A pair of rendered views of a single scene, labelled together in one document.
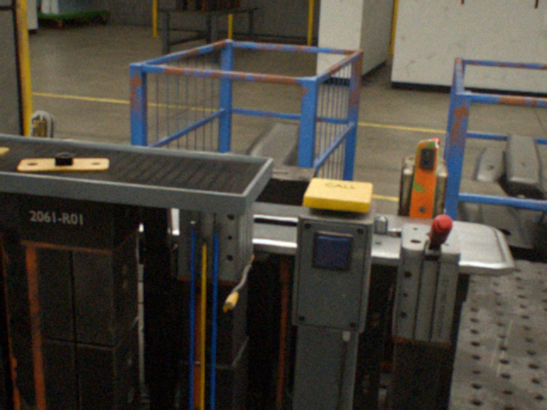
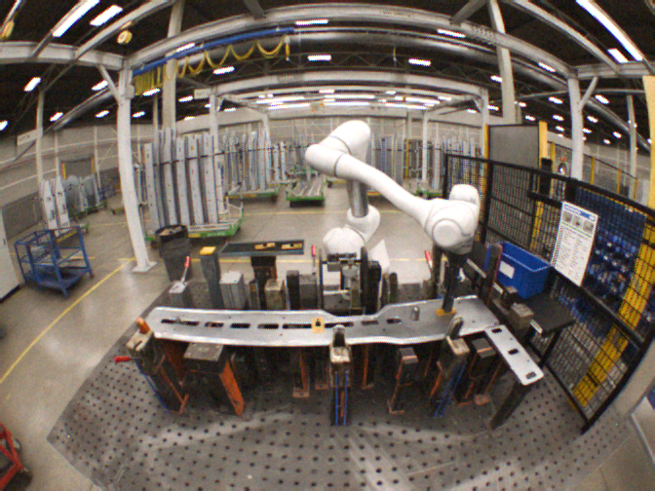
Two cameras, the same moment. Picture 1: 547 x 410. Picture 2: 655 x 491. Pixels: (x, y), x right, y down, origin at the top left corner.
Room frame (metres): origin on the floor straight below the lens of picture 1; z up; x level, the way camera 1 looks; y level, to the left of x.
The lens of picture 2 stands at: (1.78, 0.26, 1.57)
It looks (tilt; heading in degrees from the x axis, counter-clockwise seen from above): 21 degrees down; 169
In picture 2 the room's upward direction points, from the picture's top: 2 degrees counter-clockwise
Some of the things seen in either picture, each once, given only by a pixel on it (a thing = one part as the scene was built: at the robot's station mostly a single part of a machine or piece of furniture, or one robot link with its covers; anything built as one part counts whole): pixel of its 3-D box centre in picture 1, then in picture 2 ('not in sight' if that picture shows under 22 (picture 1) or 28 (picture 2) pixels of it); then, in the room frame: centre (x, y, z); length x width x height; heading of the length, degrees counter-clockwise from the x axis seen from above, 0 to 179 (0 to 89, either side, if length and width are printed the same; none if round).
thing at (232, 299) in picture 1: (239, 286); not in sight; (0.77, 0.03, 1.00); 0.12 x 0.01 x 0.01; 170
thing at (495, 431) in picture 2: not in sight; (510, 404); (1.54, 0.91, 0.84); 0.11 x 0.06 x 0.29; 170
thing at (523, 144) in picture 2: not in sight; (507, 207); (-0.28, 2.80, 1.00); 1.34 x 0.14 x 2.00; 166
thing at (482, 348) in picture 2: not in sight; (471, 374); (1.34, 0.87, 0.84); 0.11 x 0.10 x 0.28; 170
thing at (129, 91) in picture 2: not in sight; (197, 58); (-1.70, -0.72, 2.98); 2.62 x 0.15 x 0.59; 76
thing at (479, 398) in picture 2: not in sight; (489, 370); (1.36, 0.94, 0.84); 0.11 x 0.06 x 0.29; 170
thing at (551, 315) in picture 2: not in sight; (504, 276); (1.01, 1.28, 1.01); 0.90 x 0.22 x 0.03; 170
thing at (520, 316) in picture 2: not in sight; (507, 346); (1.31, 1.07, 0.88); 0.08 x 0.08 x 0.36; 80
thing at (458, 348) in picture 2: not in sight; (443, 380); (1.33, 0.73, 0.87); 0.12 x 0.09 x 0.35; 170
